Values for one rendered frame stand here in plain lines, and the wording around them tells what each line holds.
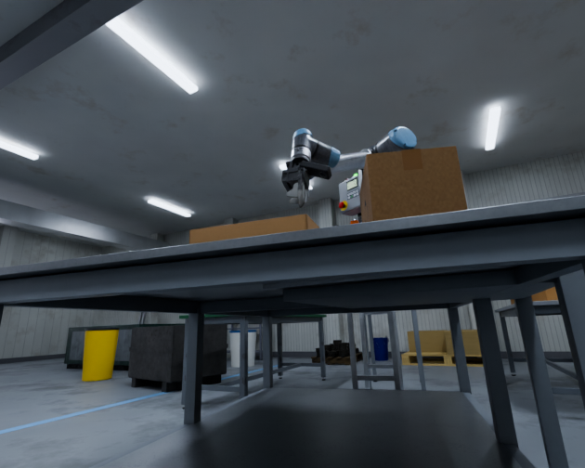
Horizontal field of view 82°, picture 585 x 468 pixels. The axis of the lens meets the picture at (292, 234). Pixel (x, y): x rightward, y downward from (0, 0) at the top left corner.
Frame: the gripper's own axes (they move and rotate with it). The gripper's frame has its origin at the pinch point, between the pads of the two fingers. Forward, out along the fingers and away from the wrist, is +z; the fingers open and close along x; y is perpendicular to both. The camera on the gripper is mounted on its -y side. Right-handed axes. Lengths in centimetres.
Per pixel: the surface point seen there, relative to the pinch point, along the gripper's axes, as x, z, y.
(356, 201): -63, -51, -9
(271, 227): 32.4, 33.1, -5.4
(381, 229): 34, 38, -26
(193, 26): -29, -272, 137
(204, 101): -124, -307, 189
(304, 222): 32.4, 33.1, -12.1
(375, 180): 11.9, 6.1, -24.6
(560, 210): 34, 38, -51
